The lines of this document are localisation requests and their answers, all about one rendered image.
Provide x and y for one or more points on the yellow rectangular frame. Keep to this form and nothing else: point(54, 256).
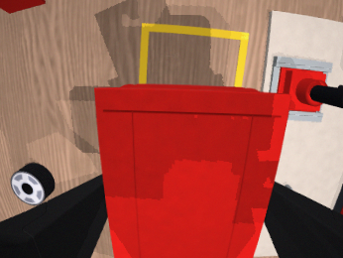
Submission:
point(191, 31)

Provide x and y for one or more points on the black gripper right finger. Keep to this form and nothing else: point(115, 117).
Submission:
point(301, 228)

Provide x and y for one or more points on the black toy wheel with white hub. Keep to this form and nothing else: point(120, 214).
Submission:
point(33, 184)

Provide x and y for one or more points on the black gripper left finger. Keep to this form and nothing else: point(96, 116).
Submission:
point(65, 227)

